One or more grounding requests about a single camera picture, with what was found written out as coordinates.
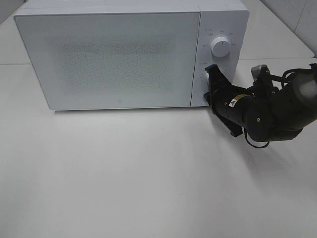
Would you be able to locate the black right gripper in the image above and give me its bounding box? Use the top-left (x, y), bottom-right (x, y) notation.
top-left (205, 64), bottom-right (255, 137)

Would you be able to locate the white microwave knob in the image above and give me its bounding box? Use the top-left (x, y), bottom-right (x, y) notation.
top-left (203, 72), bottom-right (210, 85)
top-left (210, 35), bottom-right (231, 58)

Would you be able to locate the white microwave door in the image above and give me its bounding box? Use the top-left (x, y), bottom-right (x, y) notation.
top-left (14, 12), bottom-right (200, 110)

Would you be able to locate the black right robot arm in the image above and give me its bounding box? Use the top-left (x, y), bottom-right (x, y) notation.
top-left (204, 63), bottom-right (317, 143)

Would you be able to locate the white microwave oven body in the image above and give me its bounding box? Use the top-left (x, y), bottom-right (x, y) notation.
top-left (14, 0), bottom-right (249, 108)

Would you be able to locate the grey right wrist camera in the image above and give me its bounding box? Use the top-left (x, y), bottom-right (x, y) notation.
top-left (251, 64), bottom-right (270, 83)

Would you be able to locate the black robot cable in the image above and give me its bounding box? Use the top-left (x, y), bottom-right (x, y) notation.
top-left (244, 63), bottom-right (317, 149)

